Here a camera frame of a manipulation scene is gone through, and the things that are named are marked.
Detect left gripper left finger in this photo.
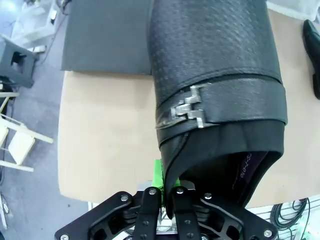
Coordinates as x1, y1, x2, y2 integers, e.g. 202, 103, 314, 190
54, 159, 166, 240

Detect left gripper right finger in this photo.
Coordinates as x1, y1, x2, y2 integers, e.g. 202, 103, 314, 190
171, 176, 278, 240

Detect black leather loafer shoe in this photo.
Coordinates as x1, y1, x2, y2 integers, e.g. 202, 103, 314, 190
147, 0, 288, 218
302, 19, 320, 100

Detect black shoe stand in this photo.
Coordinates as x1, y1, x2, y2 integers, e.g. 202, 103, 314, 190
59, 0, 155, 75

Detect grey plastic stool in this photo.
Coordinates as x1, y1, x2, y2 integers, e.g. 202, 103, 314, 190
0, 34, 41, 89

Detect coiled green black cables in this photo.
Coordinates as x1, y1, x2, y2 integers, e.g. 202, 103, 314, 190
271, 196, 320, 240

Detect white wooden folding frame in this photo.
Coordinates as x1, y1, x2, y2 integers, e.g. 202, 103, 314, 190
0, 91, 55, 173

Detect white metal frame rack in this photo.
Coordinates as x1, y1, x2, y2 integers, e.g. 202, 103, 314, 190
12, 0, 65, 55

